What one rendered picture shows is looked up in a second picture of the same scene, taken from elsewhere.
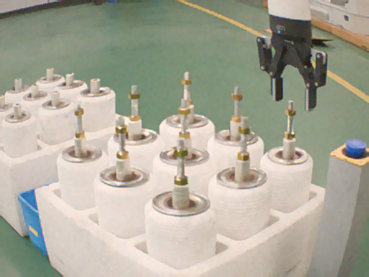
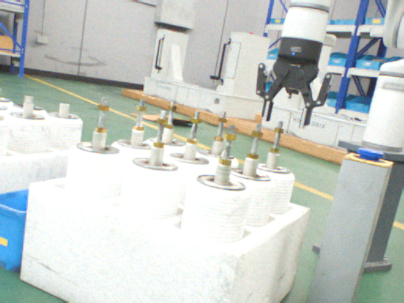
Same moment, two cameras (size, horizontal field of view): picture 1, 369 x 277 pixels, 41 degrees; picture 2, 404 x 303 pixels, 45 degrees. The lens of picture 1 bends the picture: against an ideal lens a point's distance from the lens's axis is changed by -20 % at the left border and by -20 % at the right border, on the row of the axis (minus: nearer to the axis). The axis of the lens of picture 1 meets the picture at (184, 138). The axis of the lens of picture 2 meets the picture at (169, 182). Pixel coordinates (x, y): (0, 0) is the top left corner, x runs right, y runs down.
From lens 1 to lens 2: 0.36 m
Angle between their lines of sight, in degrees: 19
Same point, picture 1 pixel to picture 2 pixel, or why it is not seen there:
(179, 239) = (227, 212)
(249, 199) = (263, 190)
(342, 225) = (359, 225)
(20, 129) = not seen: outside the picture
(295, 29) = (310, 50)
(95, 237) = (127, 221)
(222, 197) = not seen: hidden behind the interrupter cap
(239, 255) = (267, 238)
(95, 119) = (65, 139)
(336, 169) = (351, 170)
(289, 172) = (279, 179)
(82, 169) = (106, 159)
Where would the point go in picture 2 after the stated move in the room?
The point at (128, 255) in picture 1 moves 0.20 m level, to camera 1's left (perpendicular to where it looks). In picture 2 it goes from (172, 233) to (28, 224)
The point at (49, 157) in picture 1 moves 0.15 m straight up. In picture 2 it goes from (24, 164) to (31, 91)
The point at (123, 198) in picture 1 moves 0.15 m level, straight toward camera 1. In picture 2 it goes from (162, 180) to (206, 211)
